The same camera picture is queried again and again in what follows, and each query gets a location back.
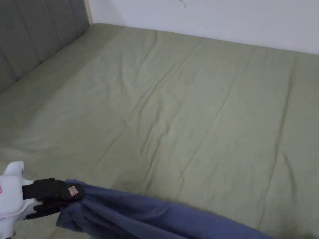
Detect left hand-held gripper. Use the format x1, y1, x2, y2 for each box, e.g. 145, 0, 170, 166
0, 161, 85, 239

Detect grey padded headboard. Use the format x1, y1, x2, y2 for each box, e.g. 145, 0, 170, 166
0, 0, 93, 93

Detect bed with pale green sheet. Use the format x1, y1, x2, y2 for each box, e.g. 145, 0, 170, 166
0, 23, 319, 239

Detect dark blue shirt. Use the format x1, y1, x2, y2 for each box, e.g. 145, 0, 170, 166
56, 179, 274, 239

